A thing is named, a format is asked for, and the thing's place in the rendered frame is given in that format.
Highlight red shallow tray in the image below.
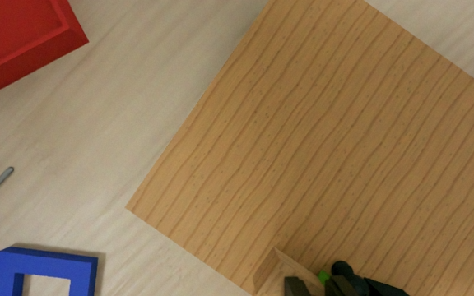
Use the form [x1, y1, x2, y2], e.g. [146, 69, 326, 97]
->
[0, 0, 89, 90]

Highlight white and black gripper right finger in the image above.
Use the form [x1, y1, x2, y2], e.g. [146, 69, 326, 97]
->
[325, 276, 360, 296]

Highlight flat wooden board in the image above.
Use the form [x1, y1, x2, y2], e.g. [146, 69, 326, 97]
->
[124, 0, 474, 296]

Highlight small light wooden block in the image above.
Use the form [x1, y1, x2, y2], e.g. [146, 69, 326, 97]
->
[253, 247, 325, 296]

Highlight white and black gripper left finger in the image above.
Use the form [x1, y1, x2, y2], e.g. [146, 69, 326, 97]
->
[284, 276, 311, 296]

